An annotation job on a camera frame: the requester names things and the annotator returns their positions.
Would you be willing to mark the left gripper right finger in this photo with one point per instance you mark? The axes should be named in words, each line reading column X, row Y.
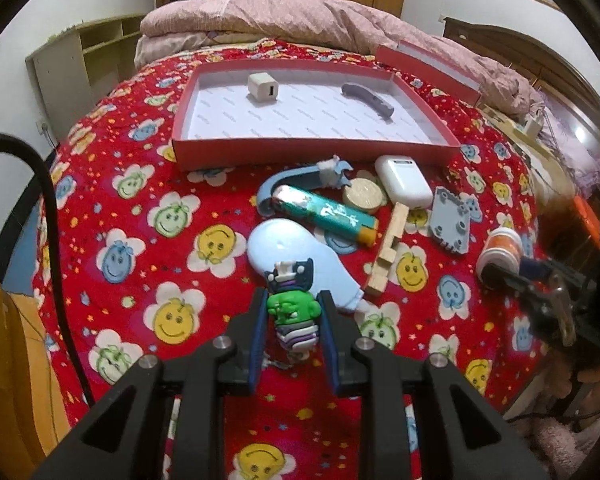
column 360, row 367

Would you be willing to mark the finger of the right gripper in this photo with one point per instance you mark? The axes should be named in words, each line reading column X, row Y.
column 540, row 270
column 530, row 294

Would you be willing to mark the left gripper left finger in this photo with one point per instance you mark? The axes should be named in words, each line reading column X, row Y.
column 226, row 365

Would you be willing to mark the white and orange pill bottle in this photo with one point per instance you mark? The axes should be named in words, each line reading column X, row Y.
column 503, row 248

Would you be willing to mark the notched wooden block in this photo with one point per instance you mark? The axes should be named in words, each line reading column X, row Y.
column 379, row 273

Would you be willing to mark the green monster toy figure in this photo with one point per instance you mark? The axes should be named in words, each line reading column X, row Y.
column 292, row 306

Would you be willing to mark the grey square plastic plate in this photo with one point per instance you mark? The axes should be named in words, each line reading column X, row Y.
column 449, row 222

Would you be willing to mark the teal and yellow lighter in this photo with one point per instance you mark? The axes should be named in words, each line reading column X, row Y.
column 326, row 214

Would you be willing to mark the white earbuds case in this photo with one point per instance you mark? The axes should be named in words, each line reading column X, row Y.
column 403, row 181

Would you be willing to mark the round wooden disc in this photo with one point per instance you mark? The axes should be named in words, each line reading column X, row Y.
column 364, row 195

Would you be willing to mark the blue curved plastic clip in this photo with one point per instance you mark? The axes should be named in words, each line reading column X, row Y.
column 329, row 173

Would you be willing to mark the purple-grey curved plastic handle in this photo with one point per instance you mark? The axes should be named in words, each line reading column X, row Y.
column 383, row 108

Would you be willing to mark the white usb charger plug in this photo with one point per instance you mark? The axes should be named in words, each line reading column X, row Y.
column 262, row 87

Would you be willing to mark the red flower-pattern bedspread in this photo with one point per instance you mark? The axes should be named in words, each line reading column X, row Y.
column 154, row 260

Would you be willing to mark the dark wooden headboard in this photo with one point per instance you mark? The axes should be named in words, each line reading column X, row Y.
column 547, row 70

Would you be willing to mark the orange wooden desk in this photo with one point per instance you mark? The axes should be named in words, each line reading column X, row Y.
column 32, row 415

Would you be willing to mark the red box lid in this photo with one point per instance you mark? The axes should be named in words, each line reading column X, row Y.
column 433, row 68

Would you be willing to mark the red shallow cardboard box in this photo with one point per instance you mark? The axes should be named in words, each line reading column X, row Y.
column 218, row 124

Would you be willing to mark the beige wooden shelf unit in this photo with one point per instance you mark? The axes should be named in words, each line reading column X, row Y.
column 78, row 67

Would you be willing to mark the pink folded quilt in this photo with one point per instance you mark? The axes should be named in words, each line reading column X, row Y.
column 339, row 24

